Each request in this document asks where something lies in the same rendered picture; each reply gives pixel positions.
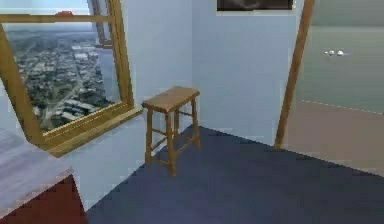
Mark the wooden stool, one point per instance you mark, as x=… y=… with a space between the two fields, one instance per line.
x=170 y=99

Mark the wooden framed window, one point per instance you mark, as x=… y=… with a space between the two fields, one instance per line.
x=66 y=76

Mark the red cabinet with pale top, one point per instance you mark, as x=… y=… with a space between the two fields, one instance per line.
x=23 y=170

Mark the wooden door frame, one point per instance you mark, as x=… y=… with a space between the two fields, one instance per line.
x=293 y=76

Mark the dark framed wall picture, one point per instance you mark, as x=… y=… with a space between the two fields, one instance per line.
x=255 y=4

